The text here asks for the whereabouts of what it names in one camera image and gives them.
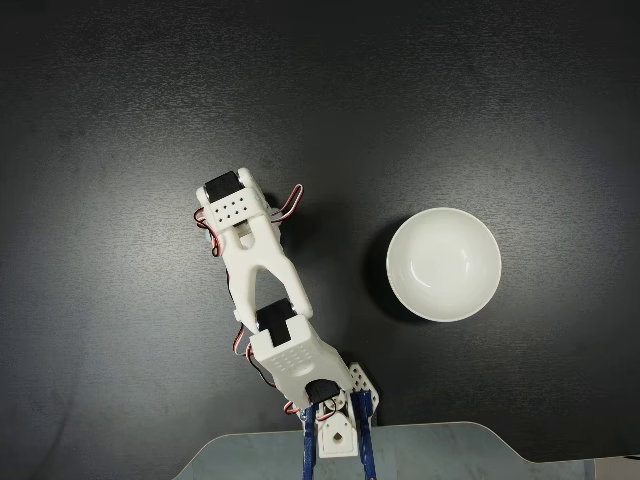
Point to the white bowl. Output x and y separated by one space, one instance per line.
445 280

